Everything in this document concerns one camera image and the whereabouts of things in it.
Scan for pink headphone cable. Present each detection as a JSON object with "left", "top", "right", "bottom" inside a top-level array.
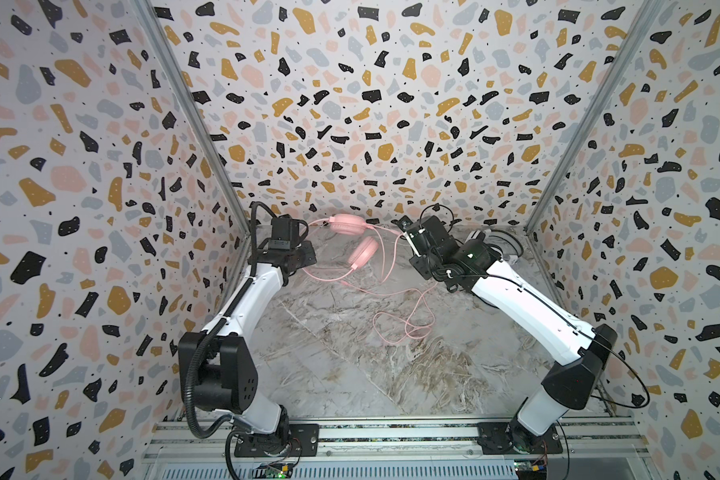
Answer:
[{"left": 335, "top": 224, "right": 439, "bottom": 347}]

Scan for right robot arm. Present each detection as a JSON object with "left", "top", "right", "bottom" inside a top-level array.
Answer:
[{"left": 398, "top": 216, "right": 617, "bottom": 453}]

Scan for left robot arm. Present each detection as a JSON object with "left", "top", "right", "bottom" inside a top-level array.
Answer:
[{"left": 178, "top": 215, "right": 316, "bottom": 457}]

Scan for white black headphones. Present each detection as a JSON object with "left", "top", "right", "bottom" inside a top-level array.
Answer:
[{"left": 485, "top": 229, "right": 525, "bottom": 265}]

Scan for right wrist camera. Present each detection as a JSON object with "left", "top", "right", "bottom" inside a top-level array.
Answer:
[{"left": 397, "top": 215, "right": 427, "bottom": 257}]

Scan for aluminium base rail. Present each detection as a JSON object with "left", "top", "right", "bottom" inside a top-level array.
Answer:
[{"left": 140, "top": 416, "right": 655, "bottom": 480}]

